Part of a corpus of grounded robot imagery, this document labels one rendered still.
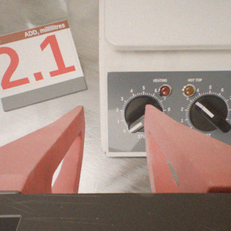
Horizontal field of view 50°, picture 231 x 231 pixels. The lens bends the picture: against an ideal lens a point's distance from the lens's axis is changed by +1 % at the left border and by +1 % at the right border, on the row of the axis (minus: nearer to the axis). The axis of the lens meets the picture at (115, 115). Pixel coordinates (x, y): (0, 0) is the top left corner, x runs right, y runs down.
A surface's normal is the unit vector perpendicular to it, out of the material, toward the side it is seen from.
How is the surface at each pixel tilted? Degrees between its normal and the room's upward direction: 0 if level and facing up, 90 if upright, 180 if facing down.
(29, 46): 40
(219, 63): 0
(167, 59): 30
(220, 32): 0
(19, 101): 0
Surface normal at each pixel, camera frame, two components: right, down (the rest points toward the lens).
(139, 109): 0.01, 0.29
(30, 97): 0.01, -0.22
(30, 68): 0.19, 0.43
